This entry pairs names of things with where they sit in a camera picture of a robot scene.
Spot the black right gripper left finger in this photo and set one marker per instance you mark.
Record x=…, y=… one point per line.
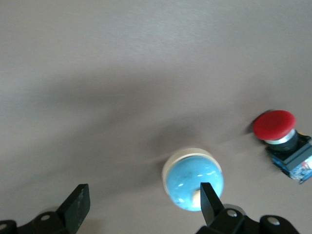
x=78, y=207

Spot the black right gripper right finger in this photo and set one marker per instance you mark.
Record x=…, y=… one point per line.
x=212, y=214

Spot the blue dome bell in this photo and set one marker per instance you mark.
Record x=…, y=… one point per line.
x=190, y=175

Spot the red mushroom pushbutton blue base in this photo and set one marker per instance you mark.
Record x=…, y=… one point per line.
x=273, y=124

